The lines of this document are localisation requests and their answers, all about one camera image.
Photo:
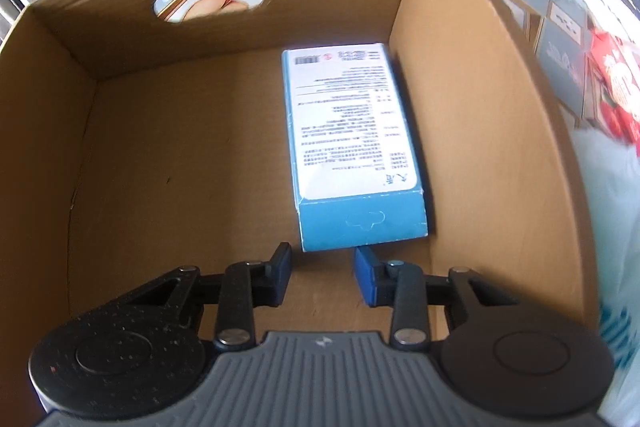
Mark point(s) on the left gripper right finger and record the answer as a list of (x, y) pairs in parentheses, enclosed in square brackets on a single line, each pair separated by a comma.
[(409, 292)]

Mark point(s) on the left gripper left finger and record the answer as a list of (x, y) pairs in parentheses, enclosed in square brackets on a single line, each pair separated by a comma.
[(243, 287)]

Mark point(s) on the white plastic bag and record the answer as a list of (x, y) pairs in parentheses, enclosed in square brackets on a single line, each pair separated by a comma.
[(610, 171)]

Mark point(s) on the brown cardboard box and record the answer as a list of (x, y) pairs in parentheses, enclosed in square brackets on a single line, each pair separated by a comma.
[(140, 135)]

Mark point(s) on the red wet wipes pack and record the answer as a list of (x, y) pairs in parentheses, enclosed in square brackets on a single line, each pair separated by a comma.
[(611, 99)]

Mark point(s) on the blue white carton box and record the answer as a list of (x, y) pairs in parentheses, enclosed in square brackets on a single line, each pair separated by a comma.
[(355, 178)]

